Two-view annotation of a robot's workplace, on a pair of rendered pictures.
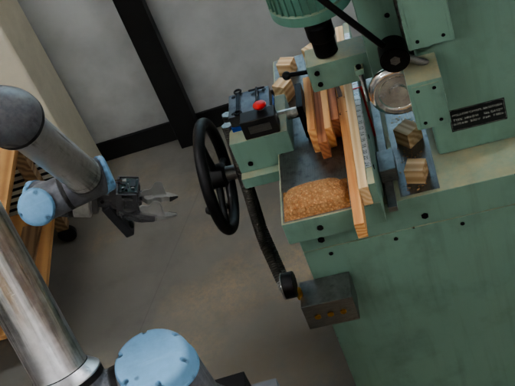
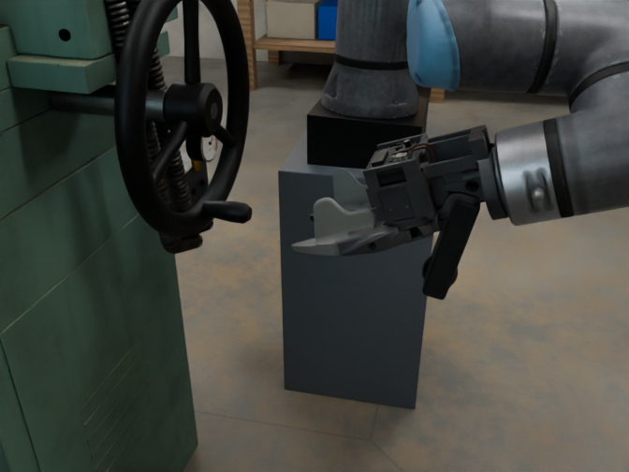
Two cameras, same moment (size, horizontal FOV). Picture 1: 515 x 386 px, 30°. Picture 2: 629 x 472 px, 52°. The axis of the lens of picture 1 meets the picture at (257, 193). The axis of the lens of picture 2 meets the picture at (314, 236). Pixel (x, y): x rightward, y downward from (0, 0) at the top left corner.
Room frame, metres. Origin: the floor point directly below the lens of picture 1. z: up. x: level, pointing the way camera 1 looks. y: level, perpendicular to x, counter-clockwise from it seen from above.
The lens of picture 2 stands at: (2.51, 0.24, 1.04)
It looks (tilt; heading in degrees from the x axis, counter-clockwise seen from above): 29 degrees down; 183
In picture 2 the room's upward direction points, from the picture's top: straight up
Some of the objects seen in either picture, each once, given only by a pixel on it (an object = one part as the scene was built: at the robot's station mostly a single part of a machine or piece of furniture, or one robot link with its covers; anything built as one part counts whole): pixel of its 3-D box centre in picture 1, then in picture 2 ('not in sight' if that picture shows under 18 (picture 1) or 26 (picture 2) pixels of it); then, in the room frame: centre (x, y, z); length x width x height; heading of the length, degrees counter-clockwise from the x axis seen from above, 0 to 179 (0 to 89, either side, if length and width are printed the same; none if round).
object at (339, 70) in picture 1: (340, 67); not in sight; (1.73, -0.27, 1.03); 0.14 x 0.07 x 0.09; 76
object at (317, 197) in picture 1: (313, 193); not in sight; (1.50, -0.11, 0.92); 0.14 x 0.09 x 0.04; 76
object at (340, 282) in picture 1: (329, 301); (167, 181); (1.52, -0.06, 0.58); 0.12 x 0.08 x 0.08; 76
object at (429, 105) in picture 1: (426, 92); not in sight; (1.54, -0.40, 1.02); 0.09 x 0.07 x 0.12; 166
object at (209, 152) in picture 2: (291, 287); (200, 147); (1.54, 0.01, 0.65); 0.06 x 0.04 x 0.08; 166
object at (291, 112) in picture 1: (290, 113); not in sight; (1.75, -0.14, 0.95); 0.09 x 0.07 x 0.09; 166
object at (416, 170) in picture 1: (416, 171); not in sight; (1.55, -0.34, 0.82); 0.04 x 0.04 x 0.04; 57
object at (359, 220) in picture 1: (348, 141); not in sight; (1.62, -0.23, 0.92); 0.56 x 0.02 x 0.04; 166
